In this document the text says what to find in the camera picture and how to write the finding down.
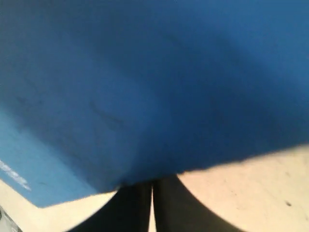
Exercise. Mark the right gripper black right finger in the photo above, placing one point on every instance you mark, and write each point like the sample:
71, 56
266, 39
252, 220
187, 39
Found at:
176, 209

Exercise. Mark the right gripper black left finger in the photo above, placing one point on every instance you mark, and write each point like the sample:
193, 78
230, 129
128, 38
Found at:
127, 211

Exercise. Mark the blue ring-binder notebook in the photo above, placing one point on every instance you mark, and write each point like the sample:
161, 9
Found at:
100, 94

